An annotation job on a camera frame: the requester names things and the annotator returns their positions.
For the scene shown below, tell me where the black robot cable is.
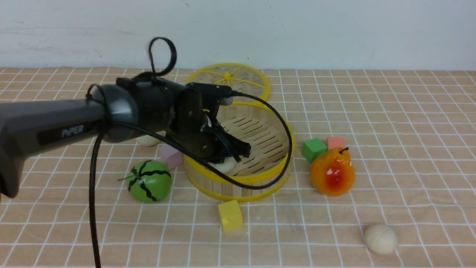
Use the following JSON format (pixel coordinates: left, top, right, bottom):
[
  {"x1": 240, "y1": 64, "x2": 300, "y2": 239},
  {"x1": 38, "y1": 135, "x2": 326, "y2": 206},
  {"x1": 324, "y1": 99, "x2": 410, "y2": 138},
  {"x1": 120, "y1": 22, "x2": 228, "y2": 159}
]
[{"x1": 89, "y1": 36, "x2": 293, "y2": 268}]

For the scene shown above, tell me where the green foam cube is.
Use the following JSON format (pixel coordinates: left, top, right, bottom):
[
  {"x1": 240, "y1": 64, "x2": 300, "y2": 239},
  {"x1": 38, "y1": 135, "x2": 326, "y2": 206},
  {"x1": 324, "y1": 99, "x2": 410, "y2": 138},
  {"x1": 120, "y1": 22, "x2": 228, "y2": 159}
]
[{"x1": 301, "y1": 138, "x2": 328, "y2": 163}]

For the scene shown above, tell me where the bamboo steamer lid yellow rim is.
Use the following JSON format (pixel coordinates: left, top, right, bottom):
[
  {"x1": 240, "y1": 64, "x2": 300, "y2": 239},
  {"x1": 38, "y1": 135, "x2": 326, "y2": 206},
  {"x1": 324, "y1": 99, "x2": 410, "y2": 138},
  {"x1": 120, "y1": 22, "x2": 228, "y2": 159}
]
[{"x1": 186, "y1": 63, "x2": 271, "y2": 101}]

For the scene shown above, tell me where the checkered beige tablecloth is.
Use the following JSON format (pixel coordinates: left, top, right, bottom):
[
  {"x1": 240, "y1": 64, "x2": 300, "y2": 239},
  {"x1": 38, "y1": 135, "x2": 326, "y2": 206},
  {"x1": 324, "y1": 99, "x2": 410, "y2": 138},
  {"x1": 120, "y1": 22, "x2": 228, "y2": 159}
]
[{"x1": 0, "y1": 67, "x2": 476, "y2": 268}]

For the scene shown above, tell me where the bamboo steamer tray yellow rim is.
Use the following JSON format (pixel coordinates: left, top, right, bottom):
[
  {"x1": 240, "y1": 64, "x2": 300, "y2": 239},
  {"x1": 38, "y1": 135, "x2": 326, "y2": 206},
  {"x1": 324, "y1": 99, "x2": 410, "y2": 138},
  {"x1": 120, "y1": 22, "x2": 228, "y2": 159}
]
[{"x1": 183, "y1": 102, "x2": 295, "y2": 202}]

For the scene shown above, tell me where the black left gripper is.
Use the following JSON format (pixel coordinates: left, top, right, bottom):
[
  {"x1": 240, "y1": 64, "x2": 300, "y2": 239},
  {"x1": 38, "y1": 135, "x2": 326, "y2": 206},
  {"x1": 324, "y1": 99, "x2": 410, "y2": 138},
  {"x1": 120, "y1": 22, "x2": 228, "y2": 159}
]
[{"x1": 165, "y1": 89, "x2": 251, "y2": 163}]

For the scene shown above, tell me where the orange toy pear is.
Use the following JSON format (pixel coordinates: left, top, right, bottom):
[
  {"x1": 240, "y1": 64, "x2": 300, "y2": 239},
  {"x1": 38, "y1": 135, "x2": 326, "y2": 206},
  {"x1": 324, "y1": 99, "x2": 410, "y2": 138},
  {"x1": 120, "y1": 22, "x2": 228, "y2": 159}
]
[{"x1": 309, "y1": 147, "x2": 356, "y2": 197}]

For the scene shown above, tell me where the salmon foam cube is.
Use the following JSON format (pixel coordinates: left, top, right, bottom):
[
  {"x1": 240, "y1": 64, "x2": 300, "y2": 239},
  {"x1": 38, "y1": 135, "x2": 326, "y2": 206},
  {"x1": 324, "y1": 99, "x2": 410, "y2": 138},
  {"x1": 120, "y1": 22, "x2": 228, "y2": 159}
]
[{"x1": 327, "y1": 136, "x2": 346, "y2": 151}]

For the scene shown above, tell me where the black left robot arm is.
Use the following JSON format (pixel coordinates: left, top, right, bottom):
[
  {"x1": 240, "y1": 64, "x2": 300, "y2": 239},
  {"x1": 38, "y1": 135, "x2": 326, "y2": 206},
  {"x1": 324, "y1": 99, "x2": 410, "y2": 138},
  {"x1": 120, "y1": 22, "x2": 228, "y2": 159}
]
[{"x1": 0, "y1": 75, "x2": 251, "y2": 198}]

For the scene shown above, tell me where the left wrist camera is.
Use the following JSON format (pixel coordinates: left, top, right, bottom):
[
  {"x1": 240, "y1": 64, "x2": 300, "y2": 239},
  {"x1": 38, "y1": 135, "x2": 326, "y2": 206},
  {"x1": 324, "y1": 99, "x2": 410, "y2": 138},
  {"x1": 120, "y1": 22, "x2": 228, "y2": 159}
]
[{"x1": 186, "y1": 83, "x2": 234, "y2": 115}]

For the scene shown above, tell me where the cream steamed bun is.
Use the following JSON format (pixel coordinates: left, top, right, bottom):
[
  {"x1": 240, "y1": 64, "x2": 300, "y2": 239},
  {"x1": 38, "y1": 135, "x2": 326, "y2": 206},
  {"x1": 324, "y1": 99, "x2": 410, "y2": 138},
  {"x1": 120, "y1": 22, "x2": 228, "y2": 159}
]
[
  {"x1": 136, "y1": 135, "x2": 162, "y2": 147},
  {"x1": 364, "y1": 224, "x2": 398, "y2": 255},
  {"x1": 209, "y1": 157, "x2": 238, "y2": 174}
]

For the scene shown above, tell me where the green toy watermelon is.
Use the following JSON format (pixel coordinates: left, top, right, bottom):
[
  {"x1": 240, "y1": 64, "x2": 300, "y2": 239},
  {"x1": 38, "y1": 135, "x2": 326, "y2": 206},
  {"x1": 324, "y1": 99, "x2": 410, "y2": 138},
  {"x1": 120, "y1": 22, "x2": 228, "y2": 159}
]
[{"x1": 119, "y1": 160, "x2": 172, "y2": 202}]

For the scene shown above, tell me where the pink foam cube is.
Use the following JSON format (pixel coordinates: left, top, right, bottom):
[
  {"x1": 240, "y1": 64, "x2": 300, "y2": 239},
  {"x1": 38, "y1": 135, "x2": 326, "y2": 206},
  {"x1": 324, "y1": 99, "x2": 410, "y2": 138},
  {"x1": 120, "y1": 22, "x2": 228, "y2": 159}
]
[{"x1": 159, "y1": 144, "x2": 184, "y2": 170}]

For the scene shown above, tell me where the yellow foam cube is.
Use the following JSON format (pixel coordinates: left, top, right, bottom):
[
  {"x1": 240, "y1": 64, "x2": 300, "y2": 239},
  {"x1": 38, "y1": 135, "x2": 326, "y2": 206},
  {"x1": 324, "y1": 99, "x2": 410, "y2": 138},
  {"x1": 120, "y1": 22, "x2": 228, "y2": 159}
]
[{"x1": 218, "y1": 200, "x2": 243, "y2": 232}]

